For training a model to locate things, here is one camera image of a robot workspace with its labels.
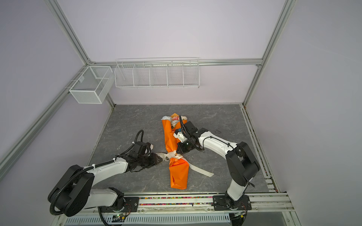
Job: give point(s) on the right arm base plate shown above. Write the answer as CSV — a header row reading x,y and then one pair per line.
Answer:
x,y
226,203

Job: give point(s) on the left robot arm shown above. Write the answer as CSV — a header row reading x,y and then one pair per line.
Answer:
x,y
75,190

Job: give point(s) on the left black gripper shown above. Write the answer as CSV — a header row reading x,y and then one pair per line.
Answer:
x,y
153,161

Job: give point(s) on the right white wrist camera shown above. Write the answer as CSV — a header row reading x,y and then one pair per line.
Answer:
x,y
178,134

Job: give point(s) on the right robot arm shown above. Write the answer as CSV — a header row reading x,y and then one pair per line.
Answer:
x,y
242,163

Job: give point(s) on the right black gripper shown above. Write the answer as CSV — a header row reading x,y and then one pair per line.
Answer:
x,y
180,146

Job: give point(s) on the long white wire basket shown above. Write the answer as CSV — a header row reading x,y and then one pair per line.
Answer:
x,y
157,72

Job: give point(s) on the small white mesh basket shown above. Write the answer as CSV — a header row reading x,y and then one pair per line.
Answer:
x,y
93,85

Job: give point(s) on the orange wrapping paper sheet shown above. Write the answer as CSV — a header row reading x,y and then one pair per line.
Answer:
x,y
178,167

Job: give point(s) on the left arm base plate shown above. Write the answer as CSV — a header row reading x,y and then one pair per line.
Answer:
x,y
127,204

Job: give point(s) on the aluminium front rail frame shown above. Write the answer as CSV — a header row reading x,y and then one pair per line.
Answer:
x,y
184,209

